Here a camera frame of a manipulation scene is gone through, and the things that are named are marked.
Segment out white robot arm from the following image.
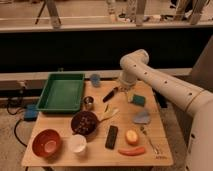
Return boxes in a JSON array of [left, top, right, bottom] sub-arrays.
[[119, 49, 213, 171]]

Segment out green plastic tray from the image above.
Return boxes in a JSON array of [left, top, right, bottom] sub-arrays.
[[37, 72, 84, 113]]

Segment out green sponge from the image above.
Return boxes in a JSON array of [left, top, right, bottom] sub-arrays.
[[131, 94, 146, 106]]

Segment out grey blue cloth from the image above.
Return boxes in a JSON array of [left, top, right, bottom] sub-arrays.
[[132, 110, 151, 124]]

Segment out yellow banana peel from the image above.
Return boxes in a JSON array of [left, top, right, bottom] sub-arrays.
[[99, 107, 119, 122]]

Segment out metal fork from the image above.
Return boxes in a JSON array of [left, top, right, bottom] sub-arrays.
[[140, 125, 159, 155]]

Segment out blue plastic cup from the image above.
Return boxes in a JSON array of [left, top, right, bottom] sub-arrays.
[[90, 74, 100, 87]]

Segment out small metal cup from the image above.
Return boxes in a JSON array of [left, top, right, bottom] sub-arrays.
[[83, 96, 94, 110]]

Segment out black remote control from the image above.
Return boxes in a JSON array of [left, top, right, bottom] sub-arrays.
[[105, 125, 118, 149]]

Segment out dark bowl with food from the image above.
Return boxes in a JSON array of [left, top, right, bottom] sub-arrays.
[[71, 111, 99, 136]]

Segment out orange carrot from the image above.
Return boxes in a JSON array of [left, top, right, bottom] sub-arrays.
[[118, 147, 146, 156]]

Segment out white plastic cup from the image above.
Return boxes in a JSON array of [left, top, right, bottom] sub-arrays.
[[68, 134, 87, 154]]

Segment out red orange bowl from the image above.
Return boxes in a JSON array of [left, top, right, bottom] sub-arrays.
[[32, 129, 62, 158]]

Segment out blue power box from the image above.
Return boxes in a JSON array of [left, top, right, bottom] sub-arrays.
[[24, 104, 38, 121]]

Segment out black cable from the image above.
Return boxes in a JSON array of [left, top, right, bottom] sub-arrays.
[[5, 96, 28, 148]]

